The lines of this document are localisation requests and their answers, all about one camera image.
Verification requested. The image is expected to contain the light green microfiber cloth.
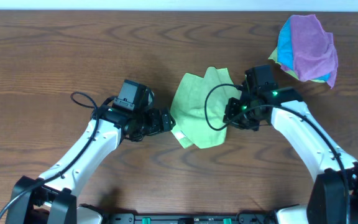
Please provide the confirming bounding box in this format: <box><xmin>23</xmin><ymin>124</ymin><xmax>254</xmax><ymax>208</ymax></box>
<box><xmin>170</xmin><ymin>67</ymin><xmax>241</xmax><ymax>149</ymax></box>

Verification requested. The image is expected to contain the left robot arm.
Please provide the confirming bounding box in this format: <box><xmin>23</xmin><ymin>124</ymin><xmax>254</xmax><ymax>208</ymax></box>
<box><xmin>1</xmin><ymin>105</ymin><xmax>175</xmax><ymax>223</ymax></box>

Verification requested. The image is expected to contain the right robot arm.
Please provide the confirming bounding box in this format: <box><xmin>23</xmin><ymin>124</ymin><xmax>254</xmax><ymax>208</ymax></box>
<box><xmin>224</xmin><ymin>88</ymin><xmax>358</xmax><ymax>223</ymax></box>

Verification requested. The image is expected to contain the green cloth under pile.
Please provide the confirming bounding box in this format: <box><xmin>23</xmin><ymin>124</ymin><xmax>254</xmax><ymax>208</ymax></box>
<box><xmin>268</xmin><ymin>46</ymin><xmax>326</xmax><ymax>84</ymax></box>

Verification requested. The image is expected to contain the blue microfiber cloth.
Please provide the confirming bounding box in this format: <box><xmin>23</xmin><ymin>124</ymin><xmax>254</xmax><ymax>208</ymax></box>
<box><xmin>277</xmin><ymin>17</ymin><xmax>332</xmax><ymax>82</ymax></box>

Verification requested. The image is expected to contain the purple microfiber cloth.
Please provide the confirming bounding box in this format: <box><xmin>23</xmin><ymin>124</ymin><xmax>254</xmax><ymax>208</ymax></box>
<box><xmin>280</xmin><ymin>14</ymin><xmax>339</xmax><ymax>90</ymax></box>

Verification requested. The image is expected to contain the right black cable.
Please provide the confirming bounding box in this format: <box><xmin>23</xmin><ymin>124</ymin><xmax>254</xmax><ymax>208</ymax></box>
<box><xmin>203</xmin><ymin>83</ymin><xmax>351</xmax><ymax>224</ymax></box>

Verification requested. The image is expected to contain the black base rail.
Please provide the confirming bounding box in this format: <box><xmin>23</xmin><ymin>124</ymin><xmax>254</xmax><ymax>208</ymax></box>
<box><xmin>104</xmin><ymin>212</ymin><xmax>278</xmax><ymax>224</ymax></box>

